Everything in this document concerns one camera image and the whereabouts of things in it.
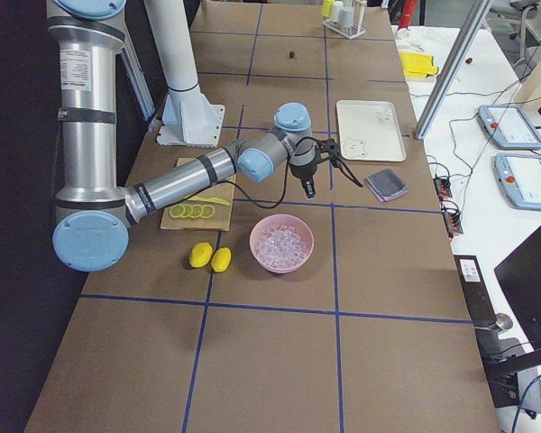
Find teach pendant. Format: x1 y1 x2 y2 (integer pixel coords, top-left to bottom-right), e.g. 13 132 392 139
478 105 541 151
494 153 541 211

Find black monitor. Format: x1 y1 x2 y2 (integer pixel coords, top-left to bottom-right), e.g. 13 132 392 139
495 226 541 349

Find clear ice cubes pile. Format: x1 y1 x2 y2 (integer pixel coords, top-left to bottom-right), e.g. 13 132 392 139
254 225 309 269

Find lemon slice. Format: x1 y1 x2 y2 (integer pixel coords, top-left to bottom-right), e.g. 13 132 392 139
201 205 215 219
169 204 186 218
180 204 193 218
189 205 204 219

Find aluminium frame post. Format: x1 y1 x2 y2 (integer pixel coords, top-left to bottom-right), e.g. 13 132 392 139
414 0 491 140

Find far teach pendant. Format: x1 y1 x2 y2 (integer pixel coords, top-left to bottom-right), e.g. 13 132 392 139
478 105 541 151

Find yellow plastic cup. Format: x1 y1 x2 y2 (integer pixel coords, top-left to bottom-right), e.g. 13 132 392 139
321 0 335 17

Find near teach pendant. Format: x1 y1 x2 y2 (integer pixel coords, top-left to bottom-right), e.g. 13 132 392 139
494 153 541 211

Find wooden cutting board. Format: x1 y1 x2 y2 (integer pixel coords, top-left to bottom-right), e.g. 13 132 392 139
160 183 234 231

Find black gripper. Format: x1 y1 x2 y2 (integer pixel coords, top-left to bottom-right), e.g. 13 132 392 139
289 137 341 199

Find pink ribbed bowl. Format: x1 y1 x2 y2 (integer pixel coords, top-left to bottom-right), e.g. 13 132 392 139
249 214 314 273

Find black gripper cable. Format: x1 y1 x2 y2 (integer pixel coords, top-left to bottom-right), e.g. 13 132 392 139
206 134 365 209

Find white plastic cup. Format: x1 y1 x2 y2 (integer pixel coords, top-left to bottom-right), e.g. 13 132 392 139
330 0 344 20

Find grey folded cloth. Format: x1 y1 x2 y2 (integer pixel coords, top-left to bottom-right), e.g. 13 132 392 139
365 169 408 202

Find white wire cup rack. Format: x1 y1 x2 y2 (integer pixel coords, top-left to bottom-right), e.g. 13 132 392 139
322 0 367 40

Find orange connector board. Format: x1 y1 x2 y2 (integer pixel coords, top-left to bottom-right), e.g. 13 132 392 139
440 200 463 239
433 177 453 199

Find grey plastic cup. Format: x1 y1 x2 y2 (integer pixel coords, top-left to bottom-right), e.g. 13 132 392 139
338 6 354 28

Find yellow cloth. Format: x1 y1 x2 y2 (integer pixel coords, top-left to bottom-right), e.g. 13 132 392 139
399 51 439 78

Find cream bear serving tray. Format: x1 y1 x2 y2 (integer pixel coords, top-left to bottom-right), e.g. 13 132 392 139
336 100 407 162

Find whole yellow lemon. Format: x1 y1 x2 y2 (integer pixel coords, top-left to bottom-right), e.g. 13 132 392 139
188 242 214 268
211 247 232 273

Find yellow plastic knife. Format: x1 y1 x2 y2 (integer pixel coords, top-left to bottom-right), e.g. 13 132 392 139
187 196 231 207

